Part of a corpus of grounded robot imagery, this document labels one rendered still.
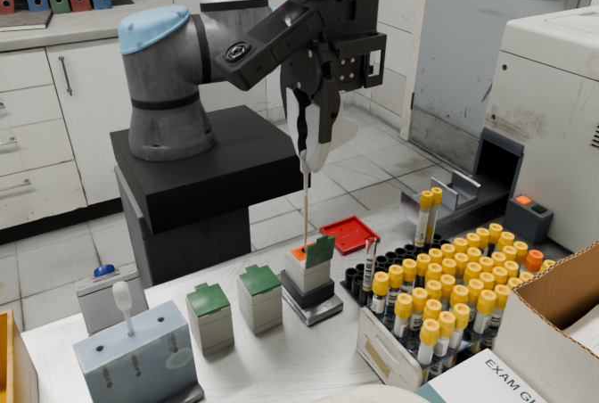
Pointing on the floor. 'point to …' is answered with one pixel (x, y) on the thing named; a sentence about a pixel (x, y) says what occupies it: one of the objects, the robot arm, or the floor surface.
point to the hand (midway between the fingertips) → (306, 160)
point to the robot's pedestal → (182, 241)
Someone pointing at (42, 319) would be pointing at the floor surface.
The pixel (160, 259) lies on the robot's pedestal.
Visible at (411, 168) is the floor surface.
